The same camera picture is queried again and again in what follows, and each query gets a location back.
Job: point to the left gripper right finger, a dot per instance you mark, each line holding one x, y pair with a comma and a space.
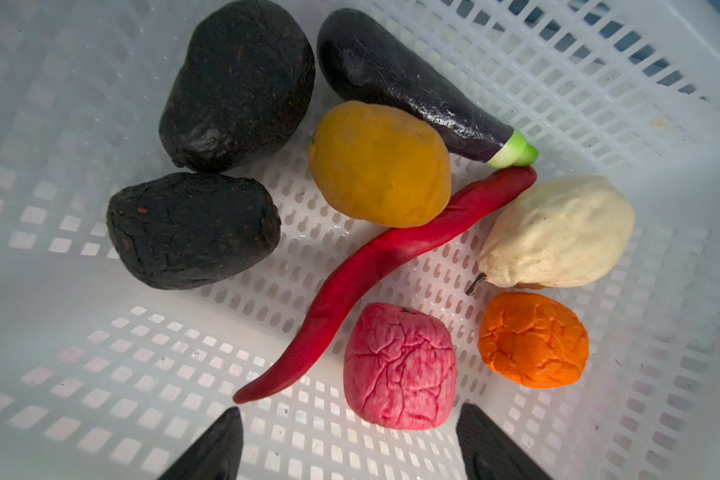
489, 453

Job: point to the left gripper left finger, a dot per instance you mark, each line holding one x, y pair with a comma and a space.
215, 455

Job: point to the yellow toy lemon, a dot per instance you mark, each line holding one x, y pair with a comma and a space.
380, 164

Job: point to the pink toy fruit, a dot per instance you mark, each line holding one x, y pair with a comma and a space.
400, 368

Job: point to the orange toy tangerine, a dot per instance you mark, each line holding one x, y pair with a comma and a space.
533, 340

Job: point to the white plastic perforated basket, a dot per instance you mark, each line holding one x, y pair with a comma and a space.
102, 377

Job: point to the black toy avocado lower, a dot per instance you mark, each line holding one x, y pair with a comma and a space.
184, 231

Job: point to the black toy avocado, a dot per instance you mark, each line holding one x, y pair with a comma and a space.
184, 231
243, 89

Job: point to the red toy chili pepper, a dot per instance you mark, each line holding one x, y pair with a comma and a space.
360, 272

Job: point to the black toy avocado upper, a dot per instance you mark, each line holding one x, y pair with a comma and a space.
243, 89

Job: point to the dark toy eggplant green stem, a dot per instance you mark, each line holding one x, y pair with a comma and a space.
362, 61

